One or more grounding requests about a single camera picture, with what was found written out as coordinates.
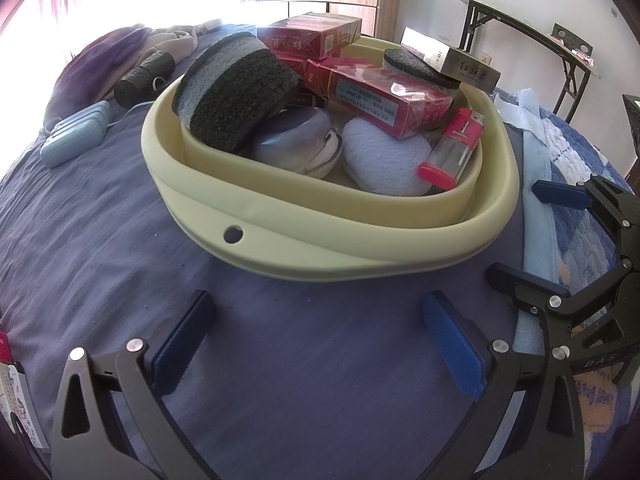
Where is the black crate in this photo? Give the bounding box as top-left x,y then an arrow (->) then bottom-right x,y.
621,94 -> 640,187

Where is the beige clothing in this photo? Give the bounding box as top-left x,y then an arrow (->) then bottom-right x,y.
107,19 -> 226,75

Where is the light blue power strip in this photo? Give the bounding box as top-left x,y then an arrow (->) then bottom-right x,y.
40,101 -> 112,169

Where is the purple bed sheet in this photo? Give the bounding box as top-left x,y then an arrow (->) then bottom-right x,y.
0,25 -> 531,480

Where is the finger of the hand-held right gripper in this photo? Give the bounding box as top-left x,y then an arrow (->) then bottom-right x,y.
485,257 -> 640,357
531,174 -> 640,272

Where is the blue checked blanket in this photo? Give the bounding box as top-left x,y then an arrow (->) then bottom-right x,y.
492,87 -> 640,480

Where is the red cigarette box gold print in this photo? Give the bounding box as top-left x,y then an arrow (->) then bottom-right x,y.
256,12 -> 363,60

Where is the black metal rail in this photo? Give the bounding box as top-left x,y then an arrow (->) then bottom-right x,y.
287,0 -> 379,22

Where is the thin white cable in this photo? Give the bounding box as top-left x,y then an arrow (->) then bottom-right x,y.
42,76 -> 168,137

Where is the purple fuzzy cloth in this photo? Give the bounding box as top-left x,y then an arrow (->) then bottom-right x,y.
47,25 -> 153,123

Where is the white fluffy pouch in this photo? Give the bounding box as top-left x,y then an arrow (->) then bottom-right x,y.
341,117 -> 434,196

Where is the white silver cigarette box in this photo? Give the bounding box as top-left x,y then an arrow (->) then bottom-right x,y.
401,27 -> 502,92

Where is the black bag roll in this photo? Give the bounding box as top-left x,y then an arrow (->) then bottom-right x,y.
114,50 -> 177,108

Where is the light blue cloth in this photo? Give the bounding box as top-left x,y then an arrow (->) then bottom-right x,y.
492,87 -> 576,361

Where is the grey sponge with dark face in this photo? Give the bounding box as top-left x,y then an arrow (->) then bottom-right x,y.
172,31 -> 304,155

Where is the white printed packet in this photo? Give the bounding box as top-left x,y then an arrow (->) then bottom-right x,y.
0,332 -> 49,450

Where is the black-legged folding table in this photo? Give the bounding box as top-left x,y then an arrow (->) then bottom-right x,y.
451,0 -> 602,122

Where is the grey board with holes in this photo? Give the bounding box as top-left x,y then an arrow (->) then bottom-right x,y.
552,23 -> 594,57

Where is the pale yellow plastic basin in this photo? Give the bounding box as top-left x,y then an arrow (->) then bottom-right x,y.
141,35 -> 519,281

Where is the grey white rounded gadget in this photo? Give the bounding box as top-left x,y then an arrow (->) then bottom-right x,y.
251,107 -> 346,179

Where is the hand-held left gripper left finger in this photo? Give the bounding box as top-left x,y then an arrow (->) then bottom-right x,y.
50,290 -> 221,480

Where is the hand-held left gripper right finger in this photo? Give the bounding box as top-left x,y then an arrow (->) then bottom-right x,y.
421,290 -> 586,480

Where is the round dark scouring pad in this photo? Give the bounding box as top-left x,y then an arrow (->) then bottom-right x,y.
382,48 -> 461,96

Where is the red and clear lighter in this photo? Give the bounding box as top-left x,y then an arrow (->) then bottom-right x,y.
417,109 -> 487,191

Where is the red cellophane-wrapped cigarette box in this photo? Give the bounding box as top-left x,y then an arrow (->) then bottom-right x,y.
305,56 -> 455,140

